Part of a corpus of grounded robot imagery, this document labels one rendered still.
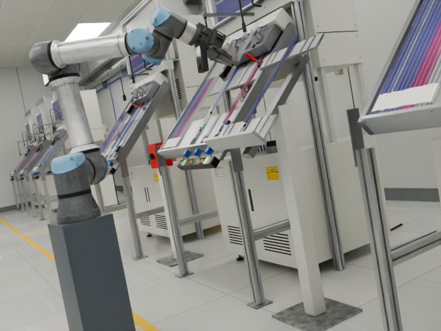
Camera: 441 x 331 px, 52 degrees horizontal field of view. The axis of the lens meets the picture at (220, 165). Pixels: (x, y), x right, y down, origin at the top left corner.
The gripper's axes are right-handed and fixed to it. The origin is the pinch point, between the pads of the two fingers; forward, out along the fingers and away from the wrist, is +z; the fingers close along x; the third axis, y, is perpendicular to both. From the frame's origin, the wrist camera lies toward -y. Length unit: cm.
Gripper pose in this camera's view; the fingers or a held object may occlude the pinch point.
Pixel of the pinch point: (234, 64)
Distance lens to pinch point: 177.6
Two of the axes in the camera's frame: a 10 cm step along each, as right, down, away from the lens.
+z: 8.2, 3.5, 4.6
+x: -5.0, 0.3, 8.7
